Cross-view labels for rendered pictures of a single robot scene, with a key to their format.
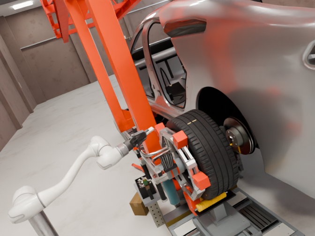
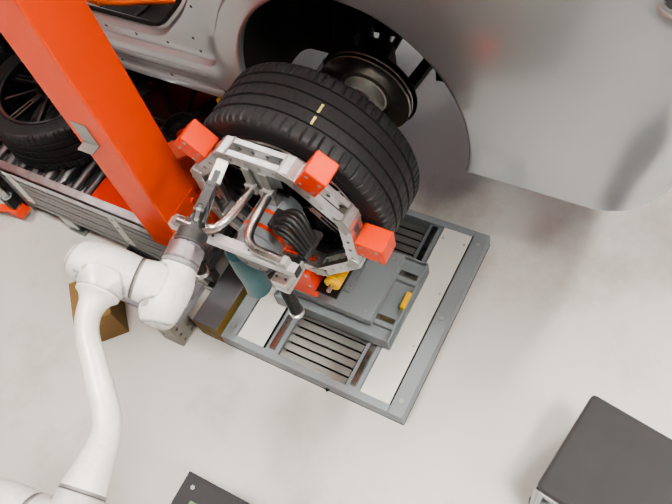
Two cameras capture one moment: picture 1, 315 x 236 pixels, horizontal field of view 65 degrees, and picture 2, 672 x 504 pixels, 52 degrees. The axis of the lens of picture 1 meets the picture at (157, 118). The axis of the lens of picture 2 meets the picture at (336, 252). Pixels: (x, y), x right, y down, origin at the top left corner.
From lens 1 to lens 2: 1.04 m
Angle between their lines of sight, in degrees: 46
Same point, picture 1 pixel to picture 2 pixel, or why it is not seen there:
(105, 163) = (176, 313)
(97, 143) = (112, 269)
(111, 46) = not seen: outside the picture
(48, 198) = (106, 477)
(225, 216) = not seen: hidden behind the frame
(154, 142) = (159, 167)
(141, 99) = (104, 64)
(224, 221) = (358, 276)
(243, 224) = (397, 266)
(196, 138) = (349, 157)
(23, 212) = not seen: outside the picture
